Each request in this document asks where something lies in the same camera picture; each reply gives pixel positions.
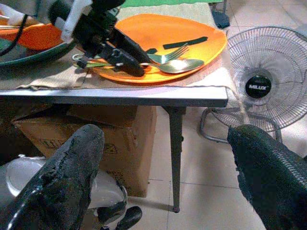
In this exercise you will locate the brown cardboard box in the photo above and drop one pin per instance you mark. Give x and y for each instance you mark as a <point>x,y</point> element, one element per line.
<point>124,143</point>

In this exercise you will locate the long black tape strip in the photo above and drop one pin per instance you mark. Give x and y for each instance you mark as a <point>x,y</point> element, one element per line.
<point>184,42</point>

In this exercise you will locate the silver floor fan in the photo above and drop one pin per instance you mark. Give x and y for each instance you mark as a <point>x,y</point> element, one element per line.
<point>268,72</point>

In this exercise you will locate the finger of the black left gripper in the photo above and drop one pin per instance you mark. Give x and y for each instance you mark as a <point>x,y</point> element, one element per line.
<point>127,63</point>
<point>132,46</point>

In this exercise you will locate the burlap placemat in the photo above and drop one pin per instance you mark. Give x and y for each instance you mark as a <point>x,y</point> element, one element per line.
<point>60,76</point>

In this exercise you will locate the short black tape strip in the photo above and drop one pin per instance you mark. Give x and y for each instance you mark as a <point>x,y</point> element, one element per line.
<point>151,50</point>

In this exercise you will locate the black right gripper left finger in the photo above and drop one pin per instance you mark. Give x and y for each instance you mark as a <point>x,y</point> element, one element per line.
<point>62,177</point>

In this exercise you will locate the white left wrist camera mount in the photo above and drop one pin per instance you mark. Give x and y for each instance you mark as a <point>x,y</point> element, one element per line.
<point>73,20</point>

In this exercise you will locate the dark green plate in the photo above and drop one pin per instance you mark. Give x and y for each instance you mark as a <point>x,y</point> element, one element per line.
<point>36,55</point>

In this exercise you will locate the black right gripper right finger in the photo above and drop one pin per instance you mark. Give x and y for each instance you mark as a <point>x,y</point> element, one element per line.
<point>268,172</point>

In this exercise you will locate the green cloth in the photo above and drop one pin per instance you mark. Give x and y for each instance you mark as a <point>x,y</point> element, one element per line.
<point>168,3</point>

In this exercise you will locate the large orange plate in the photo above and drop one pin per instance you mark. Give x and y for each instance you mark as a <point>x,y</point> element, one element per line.
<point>172,31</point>

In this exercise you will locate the grey metal table leg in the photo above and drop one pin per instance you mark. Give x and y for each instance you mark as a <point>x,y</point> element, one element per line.
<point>176,153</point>

